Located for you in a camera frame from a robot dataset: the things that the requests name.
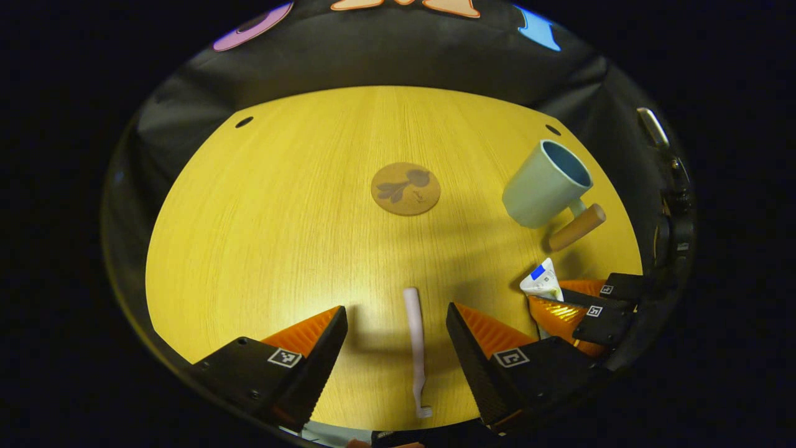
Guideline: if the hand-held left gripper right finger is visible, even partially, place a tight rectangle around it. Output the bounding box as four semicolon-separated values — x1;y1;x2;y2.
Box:
445;302;616;434

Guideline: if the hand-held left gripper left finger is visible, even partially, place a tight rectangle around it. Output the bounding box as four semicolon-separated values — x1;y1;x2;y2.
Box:
188;305;349;432

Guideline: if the pink toothbrush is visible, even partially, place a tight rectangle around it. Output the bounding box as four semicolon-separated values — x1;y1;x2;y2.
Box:
402;286;434;420

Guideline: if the white toothpaste tube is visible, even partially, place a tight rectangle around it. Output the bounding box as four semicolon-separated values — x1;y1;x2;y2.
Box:
519;257;565;341

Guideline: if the pale green cup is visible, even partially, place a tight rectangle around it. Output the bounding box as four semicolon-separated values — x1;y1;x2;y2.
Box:
501;139;608;253

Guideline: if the round brown coaster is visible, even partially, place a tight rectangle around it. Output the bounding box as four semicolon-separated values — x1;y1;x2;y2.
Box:
371;162;442;217

